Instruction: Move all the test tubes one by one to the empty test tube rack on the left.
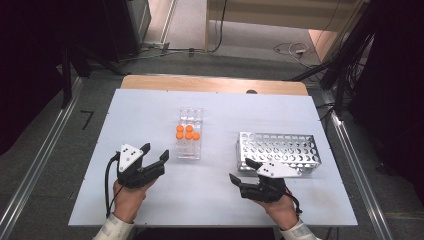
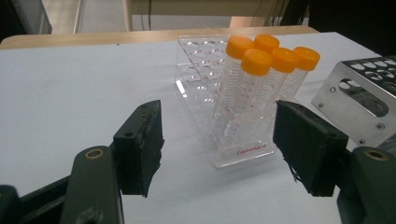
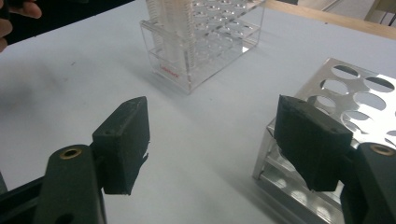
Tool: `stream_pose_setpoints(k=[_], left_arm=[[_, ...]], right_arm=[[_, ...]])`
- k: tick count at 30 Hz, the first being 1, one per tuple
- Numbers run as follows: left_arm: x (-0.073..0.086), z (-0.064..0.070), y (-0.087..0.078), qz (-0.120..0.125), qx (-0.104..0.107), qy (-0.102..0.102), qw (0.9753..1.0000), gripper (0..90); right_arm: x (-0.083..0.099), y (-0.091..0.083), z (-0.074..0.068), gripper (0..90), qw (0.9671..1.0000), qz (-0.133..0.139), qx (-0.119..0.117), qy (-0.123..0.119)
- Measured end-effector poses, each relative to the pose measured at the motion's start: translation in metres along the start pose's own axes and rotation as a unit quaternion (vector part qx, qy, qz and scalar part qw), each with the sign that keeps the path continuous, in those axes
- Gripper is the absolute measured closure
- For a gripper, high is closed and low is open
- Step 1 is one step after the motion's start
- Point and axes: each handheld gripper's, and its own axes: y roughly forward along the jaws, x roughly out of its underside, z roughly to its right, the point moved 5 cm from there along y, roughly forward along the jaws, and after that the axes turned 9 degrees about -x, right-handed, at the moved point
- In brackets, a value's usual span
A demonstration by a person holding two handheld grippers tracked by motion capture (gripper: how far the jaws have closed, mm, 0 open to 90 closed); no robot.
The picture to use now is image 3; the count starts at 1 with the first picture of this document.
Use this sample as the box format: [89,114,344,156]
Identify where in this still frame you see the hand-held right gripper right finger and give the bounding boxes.
[273,94,354,192]

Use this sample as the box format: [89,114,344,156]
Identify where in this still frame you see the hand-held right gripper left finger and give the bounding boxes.
[92,95,151,196]

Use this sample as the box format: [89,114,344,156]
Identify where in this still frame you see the perforated metal test tube rack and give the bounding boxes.
[251,57,396,224]

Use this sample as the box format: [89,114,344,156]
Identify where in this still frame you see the clear acrylic test tube rack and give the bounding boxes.
[139,0,267,94]

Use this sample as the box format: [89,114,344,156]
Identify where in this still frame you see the light wooden table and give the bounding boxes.
[264,0,396,41]

